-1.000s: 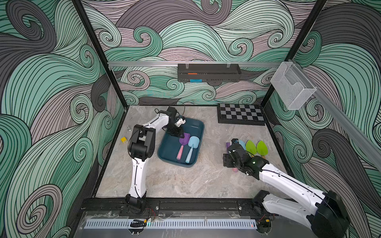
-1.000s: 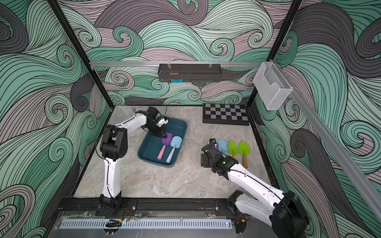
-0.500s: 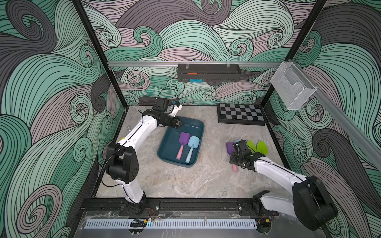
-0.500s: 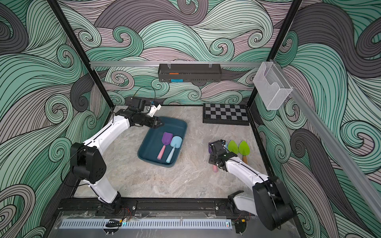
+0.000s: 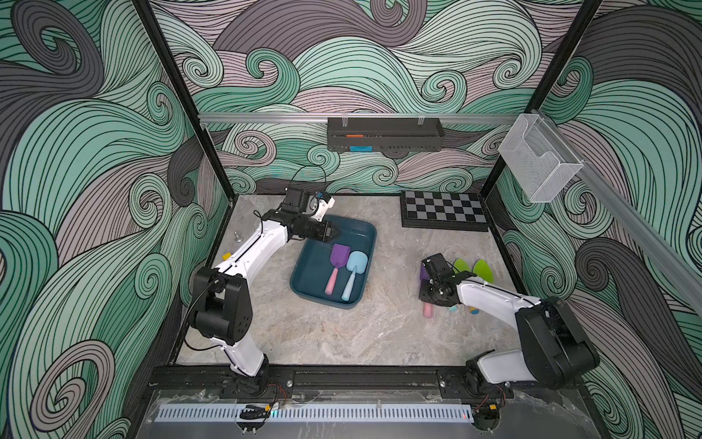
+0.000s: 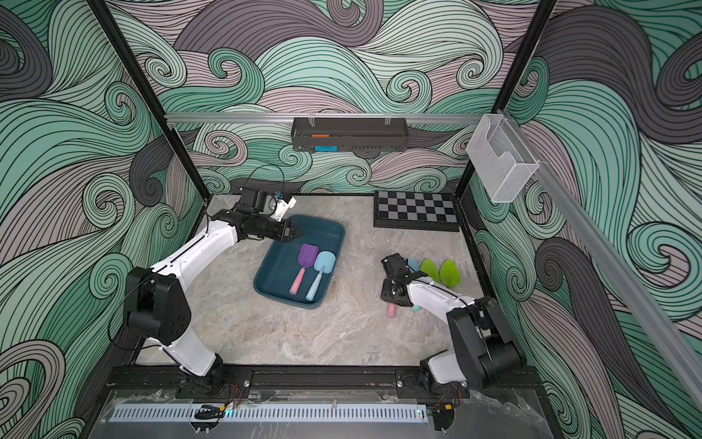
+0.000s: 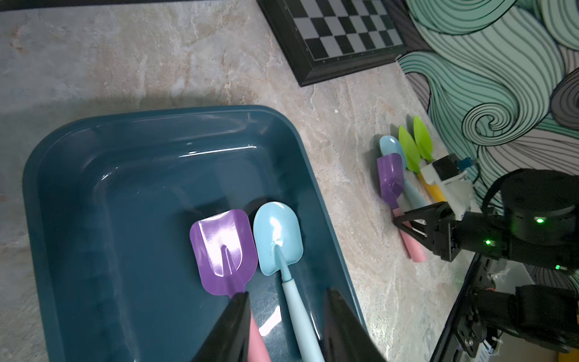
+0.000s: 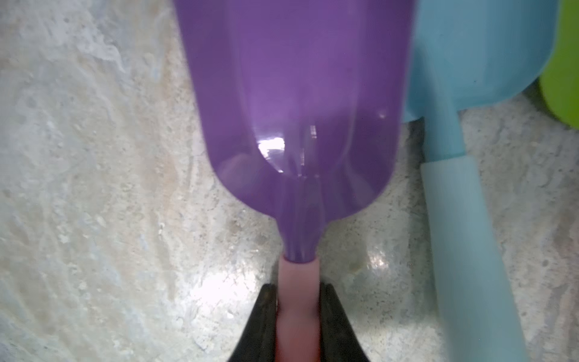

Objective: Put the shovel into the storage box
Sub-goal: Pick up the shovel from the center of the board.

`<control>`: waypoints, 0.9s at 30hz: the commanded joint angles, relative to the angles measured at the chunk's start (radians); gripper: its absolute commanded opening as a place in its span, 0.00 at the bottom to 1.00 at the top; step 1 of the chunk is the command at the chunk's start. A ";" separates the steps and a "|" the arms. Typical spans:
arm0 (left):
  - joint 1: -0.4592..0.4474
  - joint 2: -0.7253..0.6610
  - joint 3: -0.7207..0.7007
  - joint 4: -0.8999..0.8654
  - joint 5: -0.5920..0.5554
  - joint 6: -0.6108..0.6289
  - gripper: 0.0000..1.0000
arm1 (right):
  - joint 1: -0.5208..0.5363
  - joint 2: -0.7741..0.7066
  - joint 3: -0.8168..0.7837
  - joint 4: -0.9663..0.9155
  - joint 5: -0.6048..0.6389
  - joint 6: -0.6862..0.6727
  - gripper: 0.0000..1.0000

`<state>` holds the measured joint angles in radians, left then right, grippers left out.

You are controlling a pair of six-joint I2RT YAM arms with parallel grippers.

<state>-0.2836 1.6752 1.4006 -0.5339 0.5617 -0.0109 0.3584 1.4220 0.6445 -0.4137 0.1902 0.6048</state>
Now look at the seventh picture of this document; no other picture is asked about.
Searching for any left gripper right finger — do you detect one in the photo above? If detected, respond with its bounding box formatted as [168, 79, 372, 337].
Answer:
[323, 288, 386, 361]

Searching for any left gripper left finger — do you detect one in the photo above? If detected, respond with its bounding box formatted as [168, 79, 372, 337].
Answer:
[192, 292, 250, 362]

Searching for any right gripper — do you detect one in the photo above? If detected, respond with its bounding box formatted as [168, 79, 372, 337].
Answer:
[393, 202, 507, 262]

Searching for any purple shovel pink handle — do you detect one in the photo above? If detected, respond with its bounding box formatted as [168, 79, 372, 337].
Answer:
[377, 153, 427, 263]
[189, 209, 271, 361]

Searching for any green shovel yellow handle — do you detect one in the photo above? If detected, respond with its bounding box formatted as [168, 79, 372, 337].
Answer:
[398, 126, 446, 202]

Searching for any green shovel brown handle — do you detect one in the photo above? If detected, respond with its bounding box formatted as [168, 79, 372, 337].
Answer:
[413, 116, 434, 163]

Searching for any light blue shovel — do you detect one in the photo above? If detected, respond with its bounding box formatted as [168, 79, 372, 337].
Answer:
[377, 136, 429, 211]
[253, 202, 324, 361]

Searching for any teal storage box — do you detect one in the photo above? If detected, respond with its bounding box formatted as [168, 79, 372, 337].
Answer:
[23, 106, 362, 361]

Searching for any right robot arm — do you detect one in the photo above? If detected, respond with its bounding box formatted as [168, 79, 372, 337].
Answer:
[394, 169, 578, 361]

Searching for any black white chessboard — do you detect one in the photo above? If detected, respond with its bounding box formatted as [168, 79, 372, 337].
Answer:
[258, 0, 408, 87]

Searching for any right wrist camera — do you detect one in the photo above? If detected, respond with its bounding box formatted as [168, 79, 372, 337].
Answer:
[421, 154, 481, 221]

